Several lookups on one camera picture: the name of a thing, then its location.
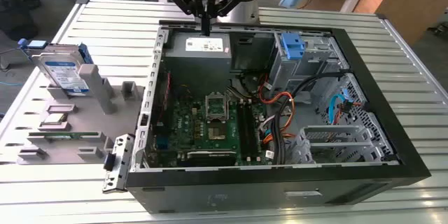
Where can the metal slot retainer bracket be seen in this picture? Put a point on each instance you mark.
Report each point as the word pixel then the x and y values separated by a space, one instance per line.
pixel 122 145

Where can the silver CPU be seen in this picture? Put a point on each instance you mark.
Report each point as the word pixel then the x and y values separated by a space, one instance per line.
pixel 53 119

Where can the hard disk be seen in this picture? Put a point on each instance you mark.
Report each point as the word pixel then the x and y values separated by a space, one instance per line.
pixel 62 74

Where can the wooden cabinet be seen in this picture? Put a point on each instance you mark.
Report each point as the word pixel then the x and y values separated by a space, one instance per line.
pixel 412 3

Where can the black PC case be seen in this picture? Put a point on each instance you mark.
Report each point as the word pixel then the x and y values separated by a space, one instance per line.
pixel 280 187

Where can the green motherboard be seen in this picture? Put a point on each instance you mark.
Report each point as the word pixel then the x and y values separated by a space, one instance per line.
pixel 196 129

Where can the metal drive cage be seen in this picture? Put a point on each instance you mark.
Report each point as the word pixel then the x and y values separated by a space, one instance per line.
pixel 314 61

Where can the grey parts rack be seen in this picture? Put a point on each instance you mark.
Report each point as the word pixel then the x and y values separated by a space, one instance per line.
pixel 86 129

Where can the black graphics card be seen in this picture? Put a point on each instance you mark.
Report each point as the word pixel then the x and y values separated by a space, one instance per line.
pixel 209 157

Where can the green RAM stick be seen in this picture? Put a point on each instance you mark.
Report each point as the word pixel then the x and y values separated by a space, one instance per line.
pixel 62 136

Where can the blue expansion slot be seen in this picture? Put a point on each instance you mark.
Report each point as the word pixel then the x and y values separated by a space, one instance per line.
pixel 162 142

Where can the black waste bin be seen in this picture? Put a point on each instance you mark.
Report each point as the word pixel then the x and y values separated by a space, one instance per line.
pixel 20 26

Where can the blue drive latch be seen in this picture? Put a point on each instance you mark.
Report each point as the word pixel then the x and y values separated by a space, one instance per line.
pixel 292 47

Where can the black gripper finger with plate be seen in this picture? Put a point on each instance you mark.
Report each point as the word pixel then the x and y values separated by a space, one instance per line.
pixel 230 5

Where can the grey power supply unit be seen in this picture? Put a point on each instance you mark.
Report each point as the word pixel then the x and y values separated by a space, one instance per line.
pixel 196 64

